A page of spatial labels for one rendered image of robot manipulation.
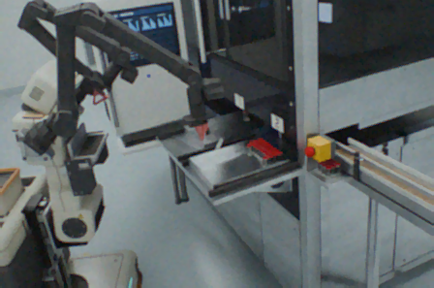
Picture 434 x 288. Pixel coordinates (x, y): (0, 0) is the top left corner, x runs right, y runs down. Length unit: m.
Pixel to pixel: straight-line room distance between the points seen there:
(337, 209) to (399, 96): 0.54
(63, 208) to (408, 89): 1.50
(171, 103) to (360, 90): 1.13
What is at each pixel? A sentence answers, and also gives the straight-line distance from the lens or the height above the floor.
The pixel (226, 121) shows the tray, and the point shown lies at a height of 0.88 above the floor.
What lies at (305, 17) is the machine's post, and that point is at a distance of 1.52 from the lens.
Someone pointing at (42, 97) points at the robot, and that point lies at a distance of 1.66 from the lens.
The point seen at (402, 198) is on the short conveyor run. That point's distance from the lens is 1.53.
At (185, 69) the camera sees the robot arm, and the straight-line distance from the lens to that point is 1.42.
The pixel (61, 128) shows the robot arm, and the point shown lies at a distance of 1.51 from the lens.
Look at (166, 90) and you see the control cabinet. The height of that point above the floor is 1.00.
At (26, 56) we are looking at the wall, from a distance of 6.89.
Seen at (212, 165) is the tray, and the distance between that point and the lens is 1.80.
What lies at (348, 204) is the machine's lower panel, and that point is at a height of 0.64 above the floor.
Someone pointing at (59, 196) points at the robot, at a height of 0.88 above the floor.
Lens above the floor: 1.74
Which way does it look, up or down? 23 degrees down
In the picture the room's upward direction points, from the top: 7 degrees counter-clockwise
